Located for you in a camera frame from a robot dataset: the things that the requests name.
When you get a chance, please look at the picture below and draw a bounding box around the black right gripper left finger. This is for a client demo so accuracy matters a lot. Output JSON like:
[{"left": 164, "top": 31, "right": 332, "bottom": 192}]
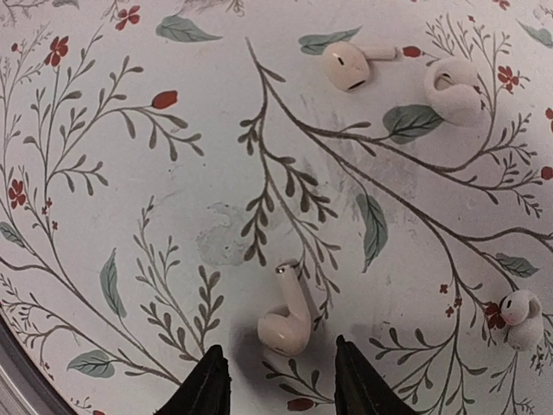
[{"left": 155, "top": 345, "right": 231, "bottom": 415}]

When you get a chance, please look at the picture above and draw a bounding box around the white clip earbud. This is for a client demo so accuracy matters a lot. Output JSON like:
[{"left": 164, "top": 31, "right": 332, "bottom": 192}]
[
  {"left": 423, "top": 57, "right": 485, "bottom": 127},
  {"left": 499, "top": 290, "right": 544, "bottom": 351}
]

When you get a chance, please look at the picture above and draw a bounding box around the white stem earbud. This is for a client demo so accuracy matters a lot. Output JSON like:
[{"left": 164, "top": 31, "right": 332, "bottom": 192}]
[
  {"left": 321, "top": 41, "right": 398, "bottom": 93},
  {"left": 257, "top": 259, "right": 314, "bottom": 357}
]

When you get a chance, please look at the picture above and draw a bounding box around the white clip earbud far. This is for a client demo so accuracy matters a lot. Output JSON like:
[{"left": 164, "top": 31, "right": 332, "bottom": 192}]
[{"left": 423, "top": 57, "right": 485, "bottom": 127}]

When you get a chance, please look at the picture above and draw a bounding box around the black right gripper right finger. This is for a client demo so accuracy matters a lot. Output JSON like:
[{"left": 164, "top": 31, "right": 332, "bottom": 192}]
[{"left": 334, "top": 335, "right": 415, "bottom": 415}]

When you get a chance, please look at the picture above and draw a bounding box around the white clip earbud near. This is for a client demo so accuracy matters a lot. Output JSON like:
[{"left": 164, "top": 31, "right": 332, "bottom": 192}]
[{"left": 499, "top": 290, "right": 544, "bottom": 351}]

